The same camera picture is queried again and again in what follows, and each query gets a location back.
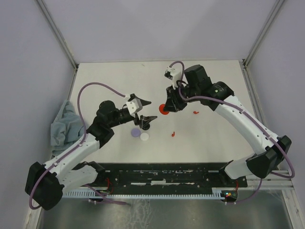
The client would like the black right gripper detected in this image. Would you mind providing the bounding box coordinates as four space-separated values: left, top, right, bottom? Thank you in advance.
163 82 200 113

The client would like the orange earbud charging case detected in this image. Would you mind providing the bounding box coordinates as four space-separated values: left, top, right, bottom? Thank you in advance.
159 104 169 115

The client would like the purple earbud charging case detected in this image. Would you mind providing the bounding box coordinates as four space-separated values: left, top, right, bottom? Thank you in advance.
131 128 141 137

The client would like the white earbud charging case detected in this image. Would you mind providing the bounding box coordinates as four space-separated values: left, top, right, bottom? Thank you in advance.
140 133 150 141

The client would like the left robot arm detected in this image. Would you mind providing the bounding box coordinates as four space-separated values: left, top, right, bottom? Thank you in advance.
25 94 157 210

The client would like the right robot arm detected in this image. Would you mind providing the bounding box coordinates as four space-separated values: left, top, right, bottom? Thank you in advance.
163 64 292 187

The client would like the light blue cloth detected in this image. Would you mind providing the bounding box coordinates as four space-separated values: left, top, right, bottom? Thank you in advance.
50 100 84 156

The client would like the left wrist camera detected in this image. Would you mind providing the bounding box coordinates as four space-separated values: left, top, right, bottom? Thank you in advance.
125 94 143 117

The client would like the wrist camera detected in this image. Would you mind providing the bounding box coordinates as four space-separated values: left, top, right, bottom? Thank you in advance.
164 66 182 89
125 94 143 117

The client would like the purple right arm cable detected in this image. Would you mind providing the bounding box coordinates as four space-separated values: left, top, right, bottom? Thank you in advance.
170 61 296 179

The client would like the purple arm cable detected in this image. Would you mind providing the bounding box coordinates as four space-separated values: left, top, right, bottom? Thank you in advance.
28 82 128 210
170 61 296 179

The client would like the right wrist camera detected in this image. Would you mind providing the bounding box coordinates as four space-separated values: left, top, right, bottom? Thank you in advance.
164 66 182 89

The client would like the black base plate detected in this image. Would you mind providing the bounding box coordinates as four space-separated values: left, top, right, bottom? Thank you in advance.
90 163 248 197

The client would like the white cable duct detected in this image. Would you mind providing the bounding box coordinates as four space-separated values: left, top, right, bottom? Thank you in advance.
61 186 227 198

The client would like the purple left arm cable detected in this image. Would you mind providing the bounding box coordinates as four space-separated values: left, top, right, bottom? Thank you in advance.
28 82 128 210

